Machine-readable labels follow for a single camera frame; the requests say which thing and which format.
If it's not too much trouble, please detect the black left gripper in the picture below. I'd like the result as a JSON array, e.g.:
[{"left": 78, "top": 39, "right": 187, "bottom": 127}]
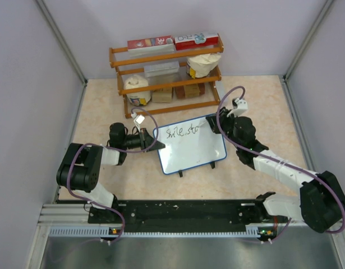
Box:
[{"left": 122, "top": 127, "right": 165, "bottom": 152}]

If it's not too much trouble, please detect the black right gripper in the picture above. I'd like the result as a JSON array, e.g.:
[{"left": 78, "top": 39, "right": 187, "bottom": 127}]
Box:
[{"left": 208, "top": 109, "right": 242, "bottom": 150}]

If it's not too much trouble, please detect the blue framed whiteboard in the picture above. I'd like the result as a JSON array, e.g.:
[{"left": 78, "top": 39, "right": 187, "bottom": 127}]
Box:
[{"left": 153, "top": 115, "right": 227, "bottom": 175}]

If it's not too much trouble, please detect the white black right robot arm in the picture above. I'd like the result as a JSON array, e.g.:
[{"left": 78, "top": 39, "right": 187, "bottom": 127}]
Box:
[{"left": 206, "top": 107, "right": 345, "bottom": 233}]

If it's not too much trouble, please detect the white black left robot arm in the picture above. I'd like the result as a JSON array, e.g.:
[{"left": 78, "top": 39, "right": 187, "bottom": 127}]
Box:
[{"left": 56, "top": 123, "right": 165, "bottom": 222}]

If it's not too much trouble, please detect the metal whiteboard stand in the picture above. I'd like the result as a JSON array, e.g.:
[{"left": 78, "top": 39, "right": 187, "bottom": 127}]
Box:
[{"left": 177, "top": 161, "right": 216, "bottom": 178}]

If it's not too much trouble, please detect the grey block beside rack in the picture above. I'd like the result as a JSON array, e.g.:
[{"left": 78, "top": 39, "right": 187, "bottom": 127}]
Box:
[{"left": 215, "top": 81, "right": 230, "bottom": 107}]

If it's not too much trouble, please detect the brown sponge stack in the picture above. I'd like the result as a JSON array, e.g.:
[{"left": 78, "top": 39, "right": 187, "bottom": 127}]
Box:
[{"left": 174, "top": 84, "right": 205, "bottom": 99}]

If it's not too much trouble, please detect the white bag lower shelf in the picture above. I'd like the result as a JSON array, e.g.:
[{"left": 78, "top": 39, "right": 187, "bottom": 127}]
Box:
[{"left": 123, "top": 74, "right": 152, "bottom": 108}]

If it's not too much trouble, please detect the beige sponge stack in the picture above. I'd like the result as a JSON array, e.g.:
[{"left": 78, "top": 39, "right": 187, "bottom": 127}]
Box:
[{"left": 151, "top": 87, "right": 173, "bottom": 103}]

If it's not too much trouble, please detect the cream bag upper shelf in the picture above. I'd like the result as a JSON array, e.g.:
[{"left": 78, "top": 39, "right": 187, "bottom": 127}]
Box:
[{"left": 186, "top": 53, "right": 221, "bottom": 79}]

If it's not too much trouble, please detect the silver metal box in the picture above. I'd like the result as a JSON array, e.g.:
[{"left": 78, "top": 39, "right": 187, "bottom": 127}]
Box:
[{"left": 144, "top": 61, "right": 180, "bottom": 78}]

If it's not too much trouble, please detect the red white wrap box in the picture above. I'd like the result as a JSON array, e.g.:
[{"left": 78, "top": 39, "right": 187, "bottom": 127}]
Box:
[{"left": 174, "top": 32, "right": 219, "bottom": 51}]

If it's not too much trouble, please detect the orange wooden shelf rack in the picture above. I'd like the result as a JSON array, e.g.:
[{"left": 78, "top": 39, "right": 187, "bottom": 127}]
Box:
[{"left": 109, "top": 39, "right": 224, "bottom": 119}]

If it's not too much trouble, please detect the red foil wrap box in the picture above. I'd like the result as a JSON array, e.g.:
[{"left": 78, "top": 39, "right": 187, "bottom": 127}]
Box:
[{"left": 127, "top": 35, "right": 175, "bottom": 57}]

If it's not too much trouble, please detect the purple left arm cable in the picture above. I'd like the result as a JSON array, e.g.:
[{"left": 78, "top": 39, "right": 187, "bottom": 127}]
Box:
[{"left": 66, "top": 108, "right": 159, "bottom": 244}]

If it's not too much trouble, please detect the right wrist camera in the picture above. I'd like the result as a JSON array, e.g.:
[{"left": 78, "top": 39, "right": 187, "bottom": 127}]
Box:
[{"left": 232, "top": 98, "right": 248, "bottom": 117}]

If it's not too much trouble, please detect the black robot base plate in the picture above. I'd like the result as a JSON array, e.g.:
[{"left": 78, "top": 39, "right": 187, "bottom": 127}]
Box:
[{"left": 88, "top": 200, "right": 287, "bottom": 233}]

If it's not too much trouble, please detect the grey slotted cable duct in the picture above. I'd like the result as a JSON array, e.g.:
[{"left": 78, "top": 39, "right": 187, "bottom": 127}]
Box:
[{"left": 49, "top": 225, "right": 277, "bottom": 238}]

